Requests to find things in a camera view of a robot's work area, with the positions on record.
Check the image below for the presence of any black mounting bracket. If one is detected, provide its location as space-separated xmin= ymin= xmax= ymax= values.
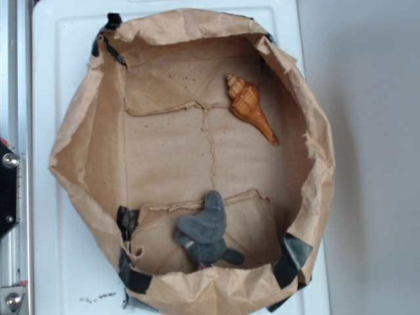
xmin=0 ymin=138 xmax=20 ymax=240

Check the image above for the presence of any brown paper bag tray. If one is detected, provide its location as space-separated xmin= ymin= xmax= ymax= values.
xmin=49 ymin=9 xmax=335 ymax=314

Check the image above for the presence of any silver corner bracket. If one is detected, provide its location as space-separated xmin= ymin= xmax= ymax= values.
xmin=1 ymin=285 xmax=26 ymax=315

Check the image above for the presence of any aluminium frame rail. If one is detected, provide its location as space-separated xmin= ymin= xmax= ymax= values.
xmin=1 ymin=1 xmax=33 ymax=314

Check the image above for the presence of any grey plush toy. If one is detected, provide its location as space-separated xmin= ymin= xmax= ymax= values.
xmin=175 ymin=190 xmax=245 ymax=270

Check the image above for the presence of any brown spiral conch shell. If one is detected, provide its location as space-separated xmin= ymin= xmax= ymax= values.
xmin=227 ymin=74 xmax=279 ymax=146

